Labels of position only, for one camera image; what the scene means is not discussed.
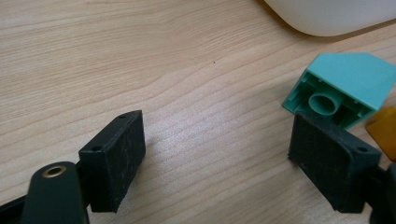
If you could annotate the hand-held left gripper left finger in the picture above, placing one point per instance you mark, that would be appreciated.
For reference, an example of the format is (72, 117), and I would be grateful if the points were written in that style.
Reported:
(115, 161)

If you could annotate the orange building block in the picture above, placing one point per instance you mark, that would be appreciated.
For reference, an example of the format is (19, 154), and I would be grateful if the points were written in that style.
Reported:
(386, 130)

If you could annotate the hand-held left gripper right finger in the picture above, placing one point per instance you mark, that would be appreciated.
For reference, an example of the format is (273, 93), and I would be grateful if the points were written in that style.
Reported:
(330, 161)

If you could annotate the white plastic bin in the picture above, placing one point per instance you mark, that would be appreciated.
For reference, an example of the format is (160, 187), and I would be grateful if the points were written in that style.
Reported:
(336, 15)

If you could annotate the mint green building block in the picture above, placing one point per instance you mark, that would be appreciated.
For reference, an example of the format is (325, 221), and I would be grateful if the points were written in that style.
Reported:
(351, 74)

